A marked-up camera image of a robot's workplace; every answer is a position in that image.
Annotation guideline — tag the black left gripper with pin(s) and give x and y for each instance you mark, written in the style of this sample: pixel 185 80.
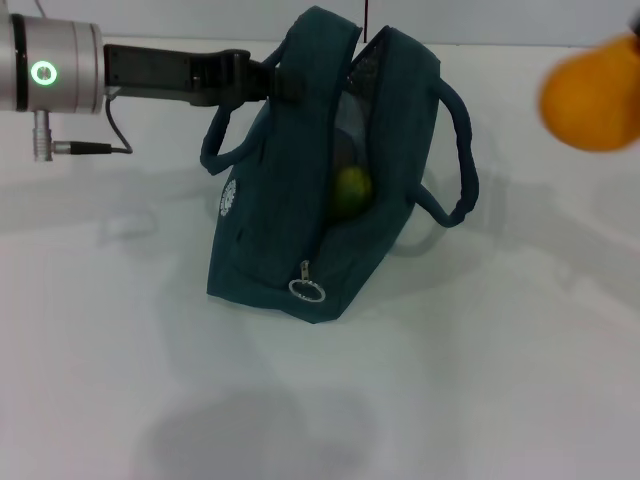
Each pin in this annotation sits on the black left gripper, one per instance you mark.
pixel 150 72

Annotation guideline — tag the dark teal fabric lunch bag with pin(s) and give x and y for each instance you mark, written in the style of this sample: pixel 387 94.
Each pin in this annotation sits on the dark teal fabric lunch bag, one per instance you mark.
pixel 280 200

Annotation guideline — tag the green cucumber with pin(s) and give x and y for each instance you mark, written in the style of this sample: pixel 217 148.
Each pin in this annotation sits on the green cucumber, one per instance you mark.
pixel 355 192

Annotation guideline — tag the orange pear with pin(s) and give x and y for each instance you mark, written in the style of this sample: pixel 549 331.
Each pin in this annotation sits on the orange pear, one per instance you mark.
pixel 590 95

